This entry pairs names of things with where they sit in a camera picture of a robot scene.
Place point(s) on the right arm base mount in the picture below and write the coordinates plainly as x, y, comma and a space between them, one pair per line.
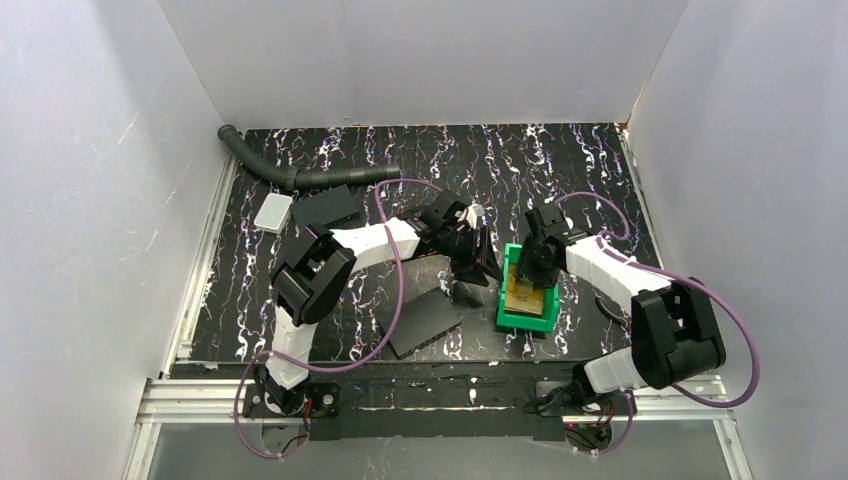
594, 425

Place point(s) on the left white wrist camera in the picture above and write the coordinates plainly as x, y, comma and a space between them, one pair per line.
474, 216

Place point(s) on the white plastic box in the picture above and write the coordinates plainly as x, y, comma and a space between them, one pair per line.
273, 213

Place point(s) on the black foam block front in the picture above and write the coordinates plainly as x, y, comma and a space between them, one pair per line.
424, 320

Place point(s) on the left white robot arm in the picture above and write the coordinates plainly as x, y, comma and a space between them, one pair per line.
314, 270

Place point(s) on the green plastic card tray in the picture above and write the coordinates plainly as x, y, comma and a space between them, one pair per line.
504, 319

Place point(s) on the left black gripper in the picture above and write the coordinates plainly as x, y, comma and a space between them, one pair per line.
474, 258

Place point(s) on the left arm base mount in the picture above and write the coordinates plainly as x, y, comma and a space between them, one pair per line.
306, 402

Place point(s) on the cards in green tray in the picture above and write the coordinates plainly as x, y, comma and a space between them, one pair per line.
524, 297

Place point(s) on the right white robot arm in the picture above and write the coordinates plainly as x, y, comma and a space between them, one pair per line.
673, 329

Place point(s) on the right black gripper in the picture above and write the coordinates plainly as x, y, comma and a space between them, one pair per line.
534, 263

